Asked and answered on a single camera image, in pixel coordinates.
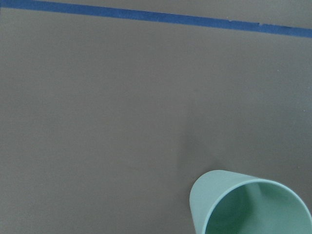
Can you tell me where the mint green cup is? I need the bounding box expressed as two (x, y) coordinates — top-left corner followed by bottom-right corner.
(189, 170), (312, 234)

